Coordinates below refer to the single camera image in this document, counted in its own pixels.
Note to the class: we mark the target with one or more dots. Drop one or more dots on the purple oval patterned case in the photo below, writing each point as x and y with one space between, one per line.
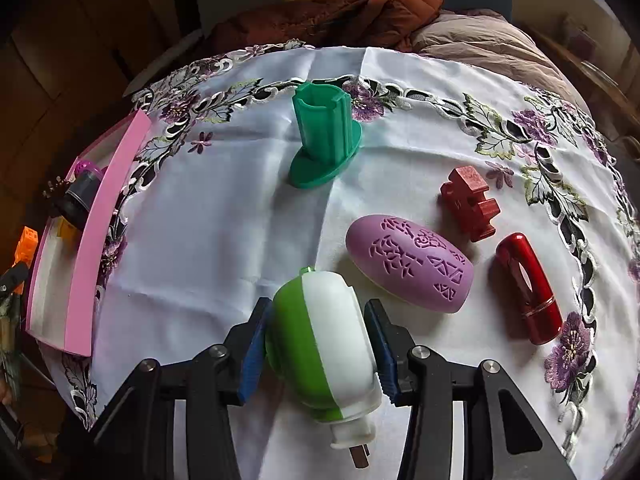
400 260

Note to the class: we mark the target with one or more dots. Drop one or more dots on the shiny red cylindrical case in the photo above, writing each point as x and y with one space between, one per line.
530 310

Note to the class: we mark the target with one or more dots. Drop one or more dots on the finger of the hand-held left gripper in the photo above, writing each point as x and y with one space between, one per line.
12 277

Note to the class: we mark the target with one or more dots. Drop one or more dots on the white embroidered floral tablecloth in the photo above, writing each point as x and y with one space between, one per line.
225 235

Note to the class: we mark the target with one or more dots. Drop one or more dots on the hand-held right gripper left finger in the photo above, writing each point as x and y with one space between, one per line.
252 355

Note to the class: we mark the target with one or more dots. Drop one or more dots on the wooden bedside shelf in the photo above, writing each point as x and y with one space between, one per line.
590 75

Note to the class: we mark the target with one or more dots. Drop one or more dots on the orange linked cubes toy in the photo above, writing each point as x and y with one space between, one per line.
27 245

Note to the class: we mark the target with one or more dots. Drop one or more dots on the rust brown quilted jacket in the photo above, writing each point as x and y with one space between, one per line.
350 15

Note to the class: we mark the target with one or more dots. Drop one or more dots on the pink cardboard box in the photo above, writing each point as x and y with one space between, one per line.
105 210

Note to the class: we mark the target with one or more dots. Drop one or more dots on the white green plug-in device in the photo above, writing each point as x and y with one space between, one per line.
325 340

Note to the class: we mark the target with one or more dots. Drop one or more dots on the green plastic holder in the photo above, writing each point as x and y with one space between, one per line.
320 130

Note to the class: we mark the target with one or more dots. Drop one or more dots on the brown toy cake stand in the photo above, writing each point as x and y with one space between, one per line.
57 189

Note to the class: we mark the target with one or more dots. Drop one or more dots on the small pink purple box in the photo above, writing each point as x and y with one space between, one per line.
577 35

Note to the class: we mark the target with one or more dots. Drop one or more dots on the purple plastic toy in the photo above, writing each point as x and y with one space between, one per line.
90 166

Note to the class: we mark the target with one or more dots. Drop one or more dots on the black spool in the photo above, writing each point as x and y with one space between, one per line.
77 200

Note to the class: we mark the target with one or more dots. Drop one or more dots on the red puzzle-shaped block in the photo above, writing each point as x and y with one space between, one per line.
470 205

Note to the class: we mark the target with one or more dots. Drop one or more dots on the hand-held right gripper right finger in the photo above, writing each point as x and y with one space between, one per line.
382 355

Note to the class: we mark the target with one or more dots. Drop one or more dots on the pale pink duvet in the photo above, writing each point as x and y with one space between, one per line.
490 40

